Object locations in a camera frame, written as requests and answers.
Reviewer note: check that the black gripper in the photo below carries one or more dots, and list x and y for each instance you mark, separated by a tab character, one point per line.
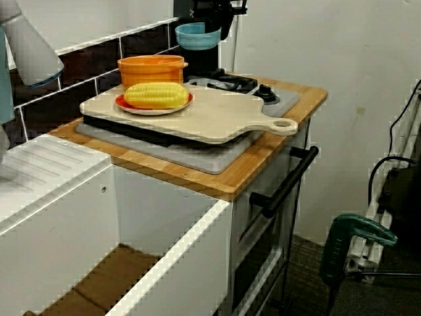
217	7

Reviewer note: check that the light blue bowl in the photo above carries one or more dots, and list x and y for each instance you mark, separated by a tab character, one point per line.
194	41

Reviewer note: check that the orange plastic pot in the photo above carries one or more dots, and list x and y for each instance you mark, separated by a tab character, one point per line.
151	74

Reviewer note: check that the yellow toy corn cob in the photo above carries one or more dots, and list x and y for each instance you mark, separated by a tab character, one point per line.
158	95

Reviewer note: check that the black stove knob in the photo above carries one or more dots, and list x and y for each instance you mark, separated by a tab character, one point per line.
267	93

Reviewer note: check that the red plate with white rim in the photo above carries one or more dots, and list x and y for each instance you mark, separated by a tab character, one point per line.
151	112

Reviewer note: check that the dark tile backsplash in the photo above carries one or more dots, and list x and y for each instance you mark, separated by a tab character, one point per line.
92	59

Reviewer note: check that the grey toy stovetop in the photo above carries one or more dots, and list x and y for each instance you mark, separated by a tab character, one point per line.
197	159

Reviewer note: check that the wooden countertop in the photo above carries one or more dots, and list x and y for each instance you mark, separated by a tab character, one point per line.
250	171

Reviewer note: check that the white oven door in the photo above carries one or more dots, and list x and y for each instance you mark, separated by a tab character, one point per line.
243	214

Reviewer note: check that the white toy sink unit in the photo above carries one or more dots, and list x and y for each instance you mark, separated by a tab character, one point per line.
65	210

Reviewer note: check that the green clamp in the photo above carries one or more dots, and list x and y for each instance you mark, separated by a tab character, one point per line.
338	243

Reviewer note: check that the black box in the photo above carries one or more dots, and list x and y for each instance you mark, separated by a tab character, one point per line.
404	197

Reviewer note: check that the aluminium frame rail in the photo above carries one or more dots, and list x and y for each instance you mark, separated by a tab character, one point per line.
371	210

